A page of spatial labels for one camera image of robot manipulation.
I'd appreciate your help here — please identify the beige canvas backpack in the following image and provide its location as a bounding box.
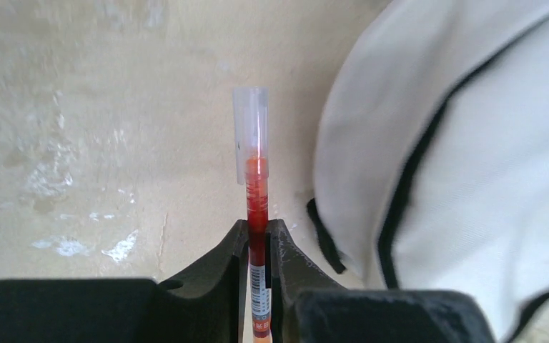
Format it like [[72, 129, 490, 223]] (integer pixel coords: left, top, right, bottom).
[[313, 1, 549, 342]]

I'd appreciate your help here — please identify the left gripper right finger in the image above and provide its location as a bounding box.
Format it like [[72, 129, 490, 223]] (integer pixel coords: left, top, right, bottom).
[[267, 219, 494, 342]]

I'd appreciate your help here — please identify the red orange pen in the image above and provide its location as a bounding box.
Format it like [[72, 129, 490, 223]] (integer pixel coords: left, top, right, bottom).
[[232, 86, 271, 342]]

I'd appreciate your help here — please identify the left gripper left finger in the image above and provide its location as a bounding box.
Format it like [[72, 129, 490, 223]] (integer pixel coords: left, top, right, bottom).
[[0, 220, 248, 342]]

